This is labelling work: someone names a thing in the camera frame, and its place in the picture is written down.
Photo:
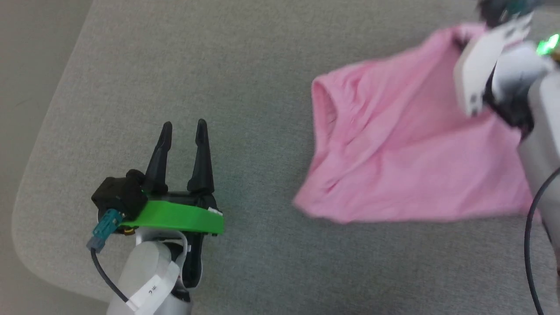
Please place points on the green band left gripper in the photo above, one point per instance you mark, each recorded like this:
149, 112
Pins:
179, 216

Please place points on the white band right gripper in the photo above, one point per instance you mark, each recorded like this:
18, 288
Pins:
481, 70

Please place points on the pink cloth garment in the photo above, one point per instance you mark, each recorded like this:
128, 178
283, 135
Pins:
402, 153

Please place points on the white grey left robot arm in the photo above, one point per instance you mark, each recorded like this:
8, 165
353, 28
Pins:
148, 280

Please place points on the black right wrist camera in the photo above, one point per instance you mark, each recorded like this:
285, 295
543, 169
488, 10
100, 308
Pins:
503, 11

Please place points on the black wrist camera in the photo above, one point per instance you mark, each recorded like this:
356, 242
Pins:
503, 11
118, 194

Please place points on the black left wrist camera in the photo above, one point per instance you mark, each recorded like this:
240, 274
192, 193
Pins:
118, 194

